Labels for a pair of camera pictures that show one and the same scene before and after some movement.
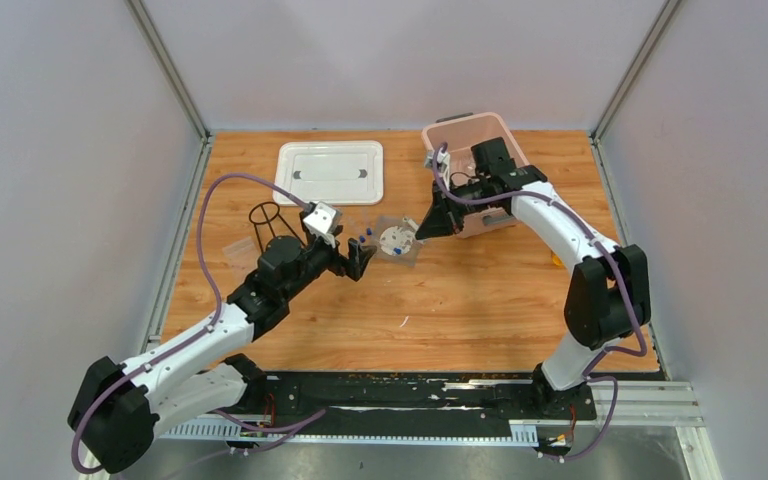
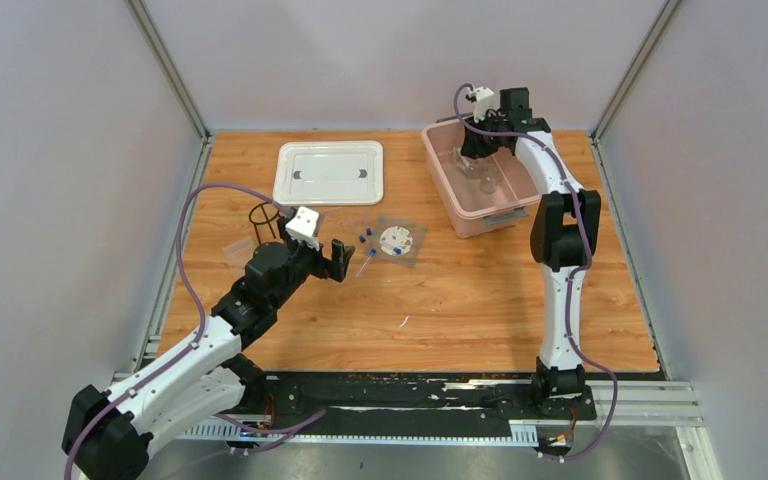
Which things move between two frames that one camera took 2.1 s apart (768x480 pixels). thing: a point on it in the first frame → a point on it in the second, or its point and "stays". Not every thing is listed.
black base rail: [415, 403] stays
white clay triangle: [411, 222] → [460, 158]
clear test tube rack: [242, 254] stays
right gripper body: [461, 208] → [484, 145]
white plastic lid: [343, 173] stays
